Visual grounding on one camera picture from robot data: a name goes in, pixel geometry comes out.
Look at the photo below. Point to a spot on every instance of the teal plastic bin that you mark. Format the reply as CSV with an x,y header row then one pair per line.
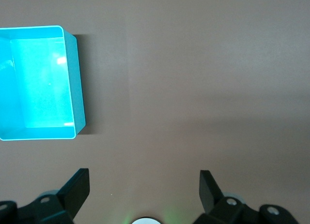
x,y
43,83

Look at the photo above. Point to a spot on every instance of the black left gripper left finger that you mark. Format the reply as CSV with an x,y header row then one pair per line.
x,y
75,192

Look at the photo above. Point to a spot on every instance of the brown table mat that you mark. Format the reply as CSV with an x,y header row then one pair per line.
x,y
193,88

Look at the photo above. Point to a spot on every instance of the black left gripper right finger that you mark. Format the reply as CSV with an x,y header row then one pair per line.
x,y
208,192

